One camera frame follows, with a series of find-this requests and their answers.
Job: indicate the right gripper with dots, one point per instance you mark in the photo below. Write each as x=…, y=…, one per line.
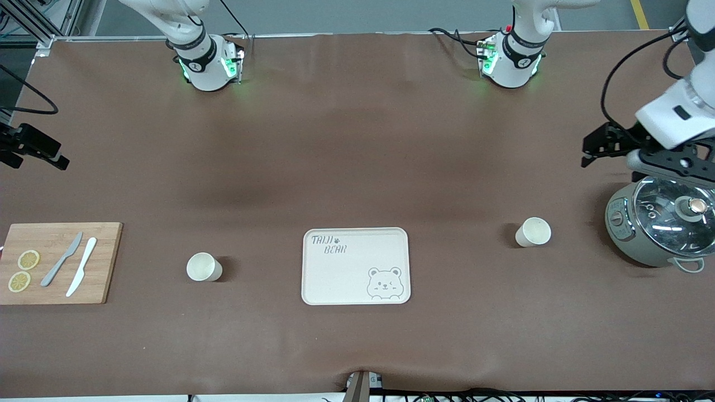
x=22, y=143

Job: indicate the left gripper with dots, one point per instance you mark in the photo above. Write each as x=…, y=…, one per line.
x=619, y=138

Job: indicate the white IKEA cup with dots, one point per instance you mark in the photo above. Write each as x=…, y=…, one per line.
x=202, y=267
x=533, y=231

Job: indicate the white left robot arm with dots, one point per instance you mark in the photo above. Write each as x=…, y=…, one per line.
x=514, y=61

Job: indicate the glass pot lid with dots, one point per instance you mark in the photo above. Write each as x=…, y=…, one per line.
x=665, y=223

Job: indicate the yellow lemon slice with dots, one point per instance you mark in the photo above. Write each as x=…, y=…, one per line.
x=19, y=282
x=28, y=259

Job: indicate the grey plastic knife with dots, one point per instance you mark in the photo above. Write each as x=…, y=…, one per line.
x=58, y=262

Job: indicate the white plastic knife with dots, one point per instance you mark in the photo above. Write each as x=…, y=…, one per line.
x=81, y=268

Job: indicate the bamboo cutting board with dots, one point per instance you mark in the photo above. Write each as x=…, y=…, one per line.
x=106, y=279

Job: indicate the brown table cover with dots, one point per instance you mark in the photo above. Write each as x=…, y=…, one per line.
x=357, y=139

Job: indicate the cream bear print tray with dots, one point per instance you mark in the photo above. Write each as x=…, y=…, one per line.
x=346, y=279

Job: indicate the metal table edge clamp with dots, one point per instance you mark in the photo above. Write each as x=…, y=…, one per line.
x=360, y=388

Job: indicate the aluminium frame profile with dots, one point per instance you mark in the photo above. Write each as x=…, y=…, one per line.
x=678, y=34
x=43, y=42

